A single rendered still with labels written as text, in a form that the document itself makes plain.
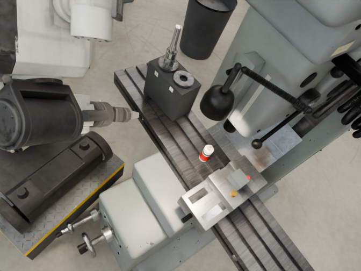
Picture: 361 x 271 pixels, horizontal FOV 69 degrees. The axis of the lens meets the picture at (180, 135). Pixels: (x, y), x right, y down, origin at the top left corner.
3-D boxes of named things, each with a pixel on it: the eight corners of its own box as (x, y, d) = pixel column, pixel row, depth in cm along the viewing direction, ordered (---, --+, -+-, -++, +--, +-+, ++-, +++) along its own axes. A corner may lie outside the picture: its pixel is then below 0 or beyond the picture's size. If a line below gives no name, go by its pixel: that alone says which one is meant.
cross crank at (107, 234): (85, 265, 114) (84, 262, 105) (74, 241, 118) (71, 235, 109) (118, 244, 122) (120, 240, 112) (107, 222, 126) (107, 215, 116)
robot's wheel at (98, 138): (83, 147, 162) (81, 129, 145) (89, 142, 164) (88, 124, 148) (107, 168, 158) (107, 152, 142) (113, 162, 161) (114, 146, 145)
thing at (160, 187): (169, 240, 113) (175, 233, 103) (130, 173, 125) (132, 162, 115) (248, 186, 137) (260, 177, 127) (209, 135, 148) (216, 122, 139)
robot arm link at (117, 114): (103, 124, 104) (81, 126, 93) (105, 99, 103) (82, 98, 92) (130, 127, 99) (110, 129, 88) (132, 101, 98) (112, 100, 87)
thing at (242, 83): (219, 121, 74) (254, 66, 57) (211, 111, 75) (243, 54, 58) (230, 116, 76) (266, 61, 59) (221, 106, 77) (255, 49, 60)
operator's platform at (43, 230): (-42, 181, 171) (-77, 151, 139) (49, 122, 209) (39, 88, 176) (40, 265, 158) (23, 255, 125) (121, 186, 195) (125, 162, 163)
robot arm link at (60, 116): (-22, 142, 51) (30, 150, 46) (-23, 94, 49) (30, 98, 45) (32, 136, 61) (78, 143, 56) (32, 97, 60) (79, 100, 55)
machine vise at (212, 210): (200, 235, 97) (209, 228, 88) (176, 201, 102) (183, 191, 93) (260, 189, 114) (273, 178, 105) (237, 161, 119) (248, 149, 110)
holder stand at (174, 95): (172, 122, 122) (182, 93, 105) (143, 90, 128) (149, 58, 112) (190, 111, 128) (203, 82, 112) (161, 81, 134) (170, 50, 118)
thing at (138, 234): (122, 276, 154) (131, 261, 105) (98, 227, 165) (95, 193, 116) (222, 207, 192) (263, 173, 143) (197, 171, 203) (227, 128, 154)
